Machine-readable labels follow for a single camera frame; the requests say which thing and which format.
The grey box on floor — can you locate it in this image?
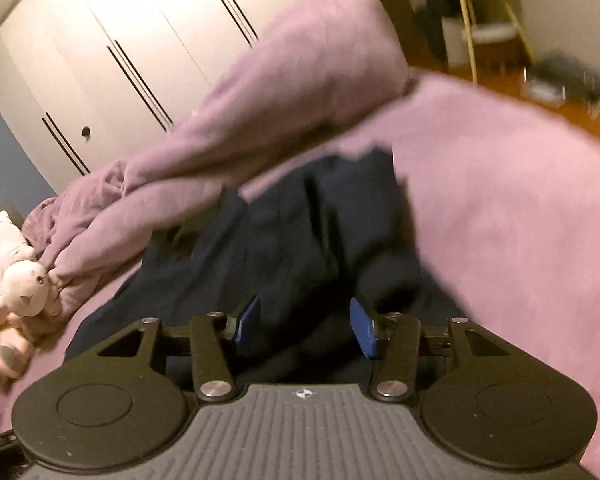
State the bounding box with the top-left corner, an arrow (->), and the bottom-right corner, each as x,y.
522,52 -> 600,121

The pale pink plush toy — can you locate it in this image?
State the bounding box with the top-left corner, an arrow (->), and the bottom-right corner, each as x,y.
0,210 -> 36,271

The white plush toy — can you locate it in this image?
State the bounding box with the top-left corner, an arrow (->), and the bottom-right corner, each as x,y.
0,257 -> 63,318

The white wardrobe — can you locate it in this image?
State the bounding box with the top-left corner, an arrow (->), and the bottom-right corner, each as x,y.
0,0 -> 316,196

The dark navy garment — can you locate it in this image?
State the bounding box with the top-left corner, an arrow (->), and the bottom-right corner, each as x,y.
65,147 -> 473,376

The pink duvet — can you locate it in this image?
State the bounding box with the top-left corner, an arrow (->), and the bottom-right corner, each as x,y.
20,0 -> 421,311

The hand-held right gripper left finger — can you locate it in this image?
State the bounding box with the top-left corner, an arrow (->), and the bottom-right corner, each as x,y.
97,295 -> 262,403

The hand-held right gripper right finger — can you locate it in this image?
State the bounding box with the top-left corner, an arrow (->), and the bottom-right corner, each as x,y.
349,296 -> 501,403

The gold frame chair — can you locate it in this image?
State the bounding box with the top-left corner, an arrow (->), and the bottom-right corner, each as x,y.
420,0 -> 536,86

